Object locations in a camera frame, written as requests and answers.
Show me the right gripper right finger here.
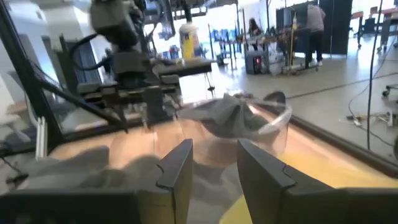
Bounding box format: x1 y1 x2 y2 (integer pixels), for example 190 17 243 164
236 139 297 224

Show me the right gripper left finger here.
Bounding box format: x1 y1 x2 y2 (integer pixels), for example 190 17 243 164
155 138 195 224

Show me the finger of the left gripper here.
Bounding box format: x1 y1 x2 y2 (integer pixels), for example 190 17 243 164
109 101 129 133
143 86 170 126

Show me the grey baseball cap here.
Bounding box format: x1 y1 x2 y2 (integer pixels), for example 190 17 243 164
18 146 245 224
177 91 287 139

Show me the dark blue panel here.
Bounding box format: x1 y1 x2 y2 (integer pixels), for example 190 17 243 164
58 35 104 94

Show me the black desk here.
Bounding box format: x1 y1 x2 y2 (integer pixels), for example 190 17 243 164
152 58 218 79

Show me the clear plastic bin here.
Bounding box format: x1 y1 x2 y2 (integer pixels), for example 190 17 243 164
178 91 294 157

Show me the yellow-labelled wipes canister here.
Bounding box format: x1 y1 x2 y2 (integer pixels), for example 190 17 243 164
178 22 201 60

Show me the white plastic strip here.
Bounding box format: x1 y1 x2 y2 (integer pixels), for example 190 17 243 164
34 116 49 161

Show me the blue chair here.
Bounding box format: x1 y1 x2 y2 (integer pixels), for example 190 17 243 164
228 29 243 54
211 29 229 52

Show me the black box with red light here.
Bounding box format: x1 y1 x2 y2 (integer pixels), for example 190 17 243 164
244 50 271 76

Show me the person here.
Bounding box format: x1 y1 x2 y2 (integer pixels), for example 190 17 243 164
302 3 328 68
247 17 264 52

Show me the floor power strip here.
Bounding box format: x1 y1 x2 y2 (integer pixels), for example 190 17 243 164
345 111 398 128

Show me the office chair caster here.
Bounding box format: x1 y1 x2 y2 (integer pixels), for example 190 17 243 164
381 83 398 98

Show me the red chair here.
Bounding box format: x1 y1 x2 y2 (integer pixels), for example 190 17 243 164
350 10 366 49

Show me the red-topped table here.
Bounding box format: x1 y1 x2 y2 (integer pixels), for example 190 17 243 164
376 7 398 52

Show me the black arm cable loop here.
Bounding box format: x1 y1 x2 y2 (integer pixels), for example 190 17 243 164
68 33 113 72

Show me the yellow-handled pole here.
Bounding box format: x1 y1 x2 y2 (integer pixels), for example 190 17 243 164
288 14 297 68

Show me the hanging black cable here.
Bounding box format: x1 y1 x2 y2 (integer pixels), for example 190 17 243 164
366 0 384 151

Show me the black partition wall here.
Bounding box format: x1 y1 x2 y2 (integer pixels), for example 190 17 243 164
318 0 354 56

